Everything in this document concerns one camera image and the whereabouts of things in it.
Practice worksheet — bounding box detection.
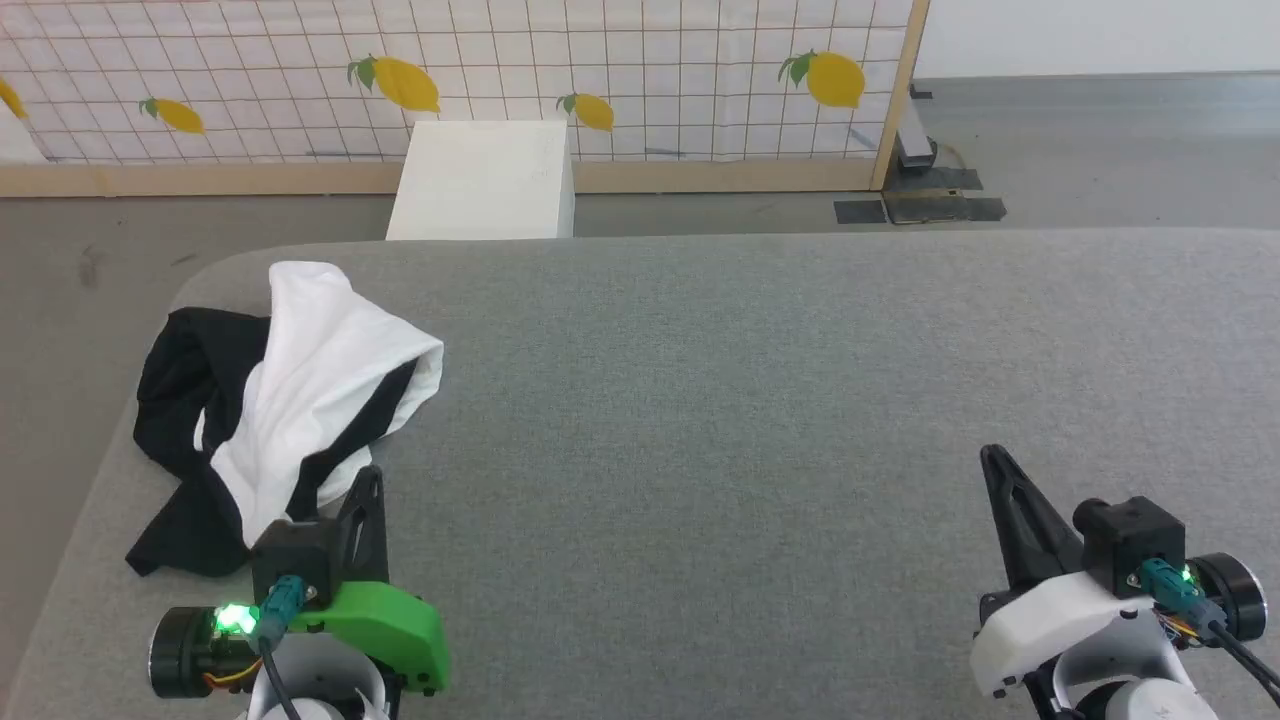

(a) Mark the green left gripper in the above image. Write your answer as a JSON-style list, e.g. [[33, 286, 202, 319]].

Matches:
[[149, 465, 452, 700]]

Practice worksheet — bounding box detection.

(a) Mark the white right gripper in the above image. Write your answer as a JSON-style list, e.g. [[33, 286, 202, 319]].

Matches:
[[969, 444, 1268, 699]]

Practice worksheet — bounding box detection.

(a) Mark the black and white shirt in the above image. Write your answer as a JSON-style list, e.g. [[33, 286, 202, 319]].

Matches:
[[126, 261, 445, 579]]

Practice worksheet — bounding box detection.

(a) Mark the grey fabric sofa seat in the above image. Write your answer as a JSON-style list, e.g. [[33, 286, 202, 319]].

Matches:
[[0, 227, 1280, 720]]

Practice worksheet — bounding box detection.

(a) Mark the white rectangular box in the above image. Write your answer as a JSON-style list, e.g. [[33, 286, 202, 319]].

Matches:
[[385, 120, 577, 242]]

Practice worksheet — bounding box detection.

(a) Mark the metal partition foot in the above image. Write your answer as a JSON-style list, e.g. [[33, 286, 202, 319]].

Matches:
[[893, 84, 942, 173]]

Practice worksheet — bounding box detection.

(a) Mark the lemon print partition screen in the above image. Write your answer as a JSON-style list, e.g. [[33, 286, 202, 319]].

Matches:
[[0, 0, 932, 198]]

